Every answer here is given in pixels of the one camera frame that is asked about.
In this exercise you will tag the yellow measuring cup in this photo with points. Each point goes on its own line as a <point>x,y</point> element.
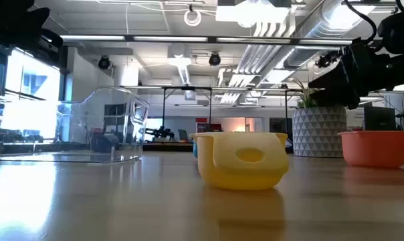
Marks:
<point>242,167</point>

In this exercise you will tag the succulent in white patterned pot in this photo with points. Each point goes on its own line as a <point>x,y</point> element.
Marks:
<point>319,134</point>

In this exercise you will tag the teal measuring cup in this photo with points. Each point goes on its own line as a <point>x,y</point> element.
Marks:
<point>195,149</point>

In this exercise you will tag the clear plastic basket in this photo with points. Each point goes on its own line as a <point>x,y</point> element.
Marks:
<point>98,127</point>

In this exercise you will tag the orange measuring cup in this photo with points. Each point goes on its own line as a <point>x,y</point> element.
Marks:
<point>372,150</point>

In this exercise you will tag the silver ceiling duct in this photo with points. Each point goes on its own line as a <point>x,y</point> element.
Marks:
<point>325,26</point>

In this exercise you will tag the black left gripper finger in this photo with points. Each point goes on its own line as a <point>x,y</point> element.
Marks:
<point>53,39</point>

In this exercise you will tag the black background robot arm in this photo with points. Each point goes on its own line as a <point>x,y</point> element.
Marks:
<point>160,133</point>

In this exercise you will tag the black overhead light bar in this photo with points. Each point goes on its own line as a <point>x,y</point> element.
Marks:
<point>175,39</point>

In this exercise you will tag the black computer monitor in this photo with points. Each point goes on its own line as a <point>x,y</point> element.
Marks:
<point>379,118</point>

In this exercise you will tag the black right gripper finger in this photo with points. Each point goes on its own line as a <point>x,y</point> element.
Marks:
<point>332,75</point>
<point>339,98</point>

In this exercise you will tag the black hanging camera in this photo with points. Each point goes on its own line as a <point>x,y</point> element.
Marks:
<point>327,59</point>
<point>214,59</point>
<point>104,62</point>

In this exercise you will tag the black background workstation frame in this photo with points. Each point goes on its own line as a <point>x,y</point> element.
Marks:
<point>164,107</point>

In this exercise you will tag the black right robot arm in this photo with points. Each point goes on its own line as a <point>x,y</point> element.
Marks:
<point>399,30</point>

